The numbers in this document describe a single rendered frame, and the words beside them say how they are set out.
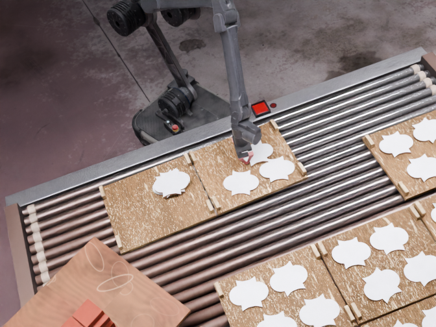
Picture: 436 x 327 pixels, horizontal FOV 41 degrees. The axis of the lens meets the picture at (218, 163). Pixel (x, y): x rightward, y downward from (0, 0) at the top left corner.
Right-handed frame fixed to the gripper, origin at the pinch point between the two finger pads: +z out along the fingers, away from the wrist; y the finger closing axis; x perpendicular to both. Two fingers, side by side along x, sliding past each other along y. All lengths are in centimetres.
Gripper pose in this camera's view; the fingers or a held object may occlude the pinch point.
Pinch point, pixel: (244, 155)
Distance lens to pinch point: 253.2
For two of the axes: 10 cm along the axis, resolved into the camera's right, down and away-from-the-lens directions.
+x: -9.6, 2.8, -0.1
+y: -2.2, -7.3, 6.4
